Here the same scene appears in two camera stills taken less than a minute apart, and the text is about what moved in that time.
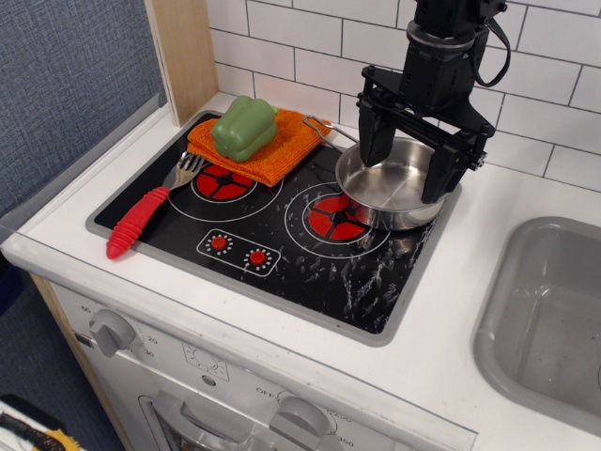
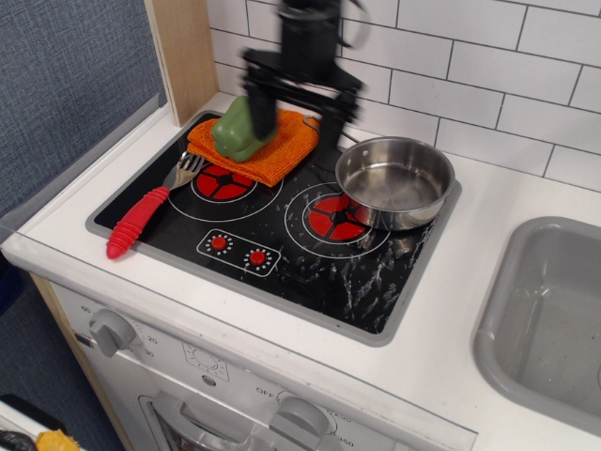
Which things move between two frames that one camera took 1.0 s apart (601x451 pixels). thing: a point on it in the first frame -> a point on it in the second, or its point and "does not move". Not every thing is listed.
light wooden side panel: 185,37 does not move
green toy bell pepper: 244,127 does not move
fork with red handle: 135,225 does not move
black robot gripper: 427,99 -> 304,68
